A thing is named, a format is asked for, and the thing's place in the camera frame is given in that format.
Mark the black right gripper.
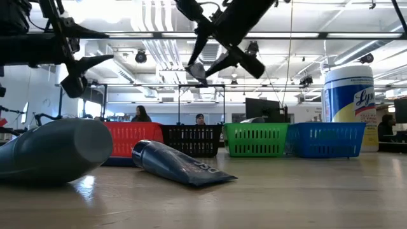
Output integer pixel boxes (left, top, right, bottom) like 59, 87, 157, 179
174, 0, 277, 80

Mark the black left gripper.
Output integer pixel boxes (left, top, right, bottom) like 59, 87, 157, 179
0, 0, 114, 99

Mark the grey toiletry bottle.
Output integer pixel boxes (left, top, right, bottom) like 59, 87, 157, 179
0, 117, 114, 185

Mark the dark blue toiletry tube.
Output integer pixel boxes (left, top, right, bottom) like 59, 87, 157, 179
131, 139, 238, 188

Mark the black computer monitor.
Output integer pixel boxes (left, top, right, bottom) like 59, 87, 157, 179
394, 98, 407, 124
244, 97, 281, 123

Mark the grey rounded toiletry item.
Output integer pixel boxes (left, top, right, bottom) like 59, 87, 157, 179
240, 116, 266, 124

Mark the black plastic basket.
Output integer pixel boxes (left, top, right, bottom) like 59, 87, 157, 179
160, 123, 223, 158

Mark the green plastic basket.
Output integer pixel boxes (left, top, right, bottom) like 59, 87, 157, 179
222, 122, 289, 158

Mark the red plastic basket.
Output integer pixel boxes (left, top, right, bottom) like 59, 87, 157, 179
102, 121, 165, 159

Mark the Lysol wipes canister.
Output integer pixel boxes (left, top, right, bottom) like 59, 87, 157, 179
321, 65, 380, 153

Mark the blue plastic basket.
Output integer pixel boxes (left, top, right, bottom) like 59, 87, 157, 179
284, 122, 366, 159

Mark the black background station frame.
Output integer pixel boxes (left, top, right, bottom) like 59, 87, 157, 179
55, 83, 109, 122
177, 83, 226, 125

